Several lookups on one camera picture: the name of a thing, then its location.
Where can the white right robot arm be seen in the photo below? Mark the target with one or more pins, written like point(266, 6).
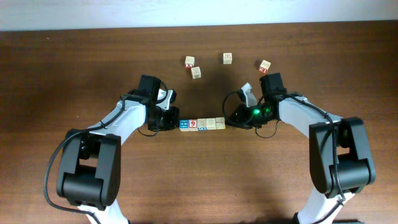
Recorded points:
point(341, 163)

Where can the red X wooden block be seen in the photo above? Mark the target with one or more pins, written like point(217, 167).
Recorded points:
point(189, 62)

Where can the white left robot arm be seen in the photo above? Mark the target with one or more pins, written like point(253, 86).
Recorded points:
point(89, 174)

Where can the red number 6 block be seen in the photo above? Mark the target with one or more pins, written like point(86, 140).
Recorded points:
point(193, 125)

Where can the plain K wooden block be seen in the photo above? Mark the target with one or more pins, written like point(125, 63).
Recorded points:
point(196, 72)

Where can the yellow wooden block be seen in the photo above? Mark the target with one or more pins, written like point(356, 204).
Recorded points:
point(220, 123)

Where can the green wooden block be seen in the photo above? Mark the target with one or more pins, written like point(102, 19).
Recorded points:
point(210, 123)

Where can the blue letter H block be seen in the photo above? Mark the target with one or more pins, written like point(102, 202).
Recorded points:
point(183, 125)

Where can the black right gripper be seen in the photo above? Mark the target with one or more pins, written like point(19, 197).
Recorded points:
point(242, 122)

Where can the blue edged X block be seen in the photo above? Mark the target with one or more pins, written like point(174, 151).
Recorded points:
point(201, 124)

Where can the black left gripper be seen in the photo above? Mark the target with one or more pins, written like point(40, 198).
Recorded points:
point(172, 122)

